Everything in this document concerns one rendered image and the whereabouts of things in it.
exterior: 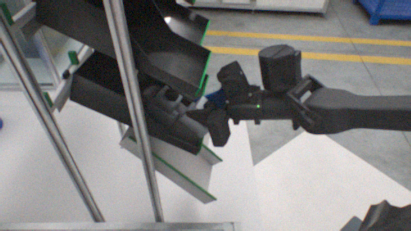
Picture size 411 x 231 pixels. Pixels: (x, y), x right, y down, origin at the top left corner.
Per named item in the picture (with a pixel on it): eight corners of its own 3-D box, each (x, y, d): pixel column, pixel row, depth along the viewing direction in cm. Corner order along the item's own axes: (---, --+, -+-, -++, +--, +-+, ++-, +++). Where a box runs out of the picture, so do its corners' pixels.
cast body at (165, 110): (178, 116, 64) (189, 95, 59) (169, 127, 61) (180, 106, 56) (148, 96, 64) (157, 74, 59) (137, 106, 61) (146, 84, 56)
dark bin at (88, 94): (206, 115, 69) (219, 96, 64) (196, 156, 59) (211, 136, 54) (99, 65, 64) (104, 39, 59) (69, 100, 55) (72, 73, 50)
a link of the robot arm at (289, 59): (340, 110, 47) (340, 42, 41) (318, 136, 42) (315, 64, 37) (279, 100, 55) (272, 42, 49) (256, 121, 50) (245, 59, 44)
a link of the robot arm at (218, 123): (274, 94, 60) (271, 68, 56) (259, 150, 45) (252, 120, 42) (237, 95, 63) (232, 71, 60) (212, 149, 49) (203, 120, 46)
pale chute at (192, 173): (212, 165, 82) (223, 160, 80) (204, 205, 73) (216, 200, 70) (138, 106, 71) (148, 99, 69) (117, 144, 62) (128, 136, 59)
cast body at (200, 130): (207, 126, 62) (227, 110, 57) (201, 138, 59) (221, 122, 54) (178, 102, 61) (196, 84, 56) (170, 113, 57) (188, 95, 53)
